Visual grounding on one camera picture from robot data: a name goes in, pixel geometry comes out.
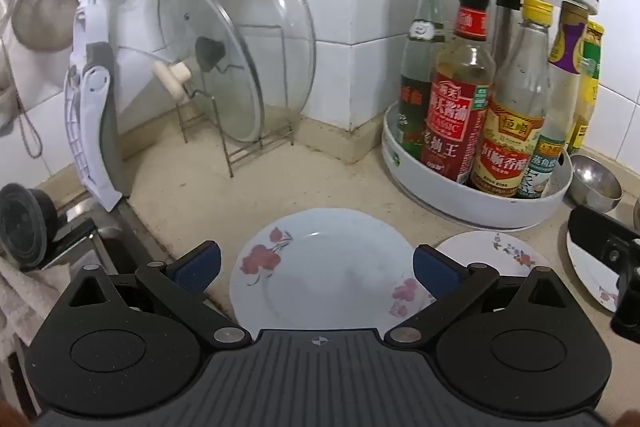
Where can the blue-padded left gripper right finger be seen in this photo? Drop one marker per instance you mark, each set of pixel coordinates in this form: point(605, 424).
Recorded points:
point(457, 289)

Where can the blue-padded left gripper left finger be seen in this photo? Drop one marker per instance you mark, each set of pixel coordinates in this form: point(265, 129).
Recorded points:
point(180, 287)

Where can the stainless steel bowl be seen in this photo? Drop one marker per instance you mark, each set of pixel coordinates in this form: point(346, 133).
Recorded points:
point(593, 185)

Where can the white plate multicolour flowers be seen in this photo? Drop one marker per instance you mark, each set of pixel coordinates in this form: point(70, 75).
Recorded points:
point(505, 253)

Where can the white plate pink flowers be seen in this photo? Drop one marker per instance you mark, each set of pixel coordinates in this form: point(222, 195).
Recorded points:
point(326, 268)

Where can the white plate under stack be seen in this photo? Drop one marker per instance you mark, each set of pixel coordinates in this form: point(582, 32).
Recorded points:
point(600, 282)

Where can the steamed fish soy sauce bottle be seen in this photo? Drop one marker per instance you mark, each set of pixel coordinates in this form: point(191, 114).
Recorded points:
point(540, 167)

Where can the beige dish cloth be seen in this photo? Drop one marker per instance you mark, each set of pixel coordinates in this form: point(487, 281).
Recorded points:
point(26, 299)

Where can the yellow label oil bottle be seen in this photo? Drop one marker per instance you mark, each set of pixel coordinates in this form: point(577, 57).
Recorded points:
point(588, 86)

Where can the purple label sauce bottle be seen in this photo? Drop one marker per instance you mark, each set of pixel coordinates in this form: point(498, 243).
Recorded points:
point(565, 67)

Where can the black sink plug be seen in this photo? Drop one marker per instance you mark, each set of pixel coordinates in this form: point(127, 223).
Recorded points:
point(29, 223)

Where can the yellow label vinegar bottle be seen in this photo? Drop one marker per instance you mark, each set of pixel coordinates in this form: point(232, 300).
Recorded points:
point(517, 107)

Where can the white grey folding board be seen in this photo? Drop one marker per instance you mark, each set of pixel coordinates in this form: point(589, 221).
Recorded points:
point(89, 107)

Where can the red label soy sauce bottle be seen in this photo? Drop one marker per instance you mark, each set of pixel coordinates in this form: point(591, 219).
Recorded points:
point(460, 88)

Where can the dark slim bottle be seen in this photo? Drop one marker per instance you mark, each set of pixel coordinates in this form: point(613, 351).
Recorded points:
point(501, 38)

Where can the green label clear bottle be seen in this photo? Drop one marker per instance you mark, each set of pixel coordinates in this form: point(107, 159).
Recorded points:
point(424, 40)

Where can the small glass pot lid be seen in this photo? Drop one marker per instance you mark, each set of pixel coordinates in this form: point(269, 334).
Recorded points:
point(180, 22)

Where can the metal mesh strainer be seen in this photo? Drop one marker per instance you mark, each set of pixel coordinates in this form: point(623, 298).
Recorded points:
point(44, 25)

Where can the wire lid rack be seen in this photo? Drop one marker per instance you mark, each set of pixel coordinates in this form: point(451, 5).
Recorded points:
point(226, 88)

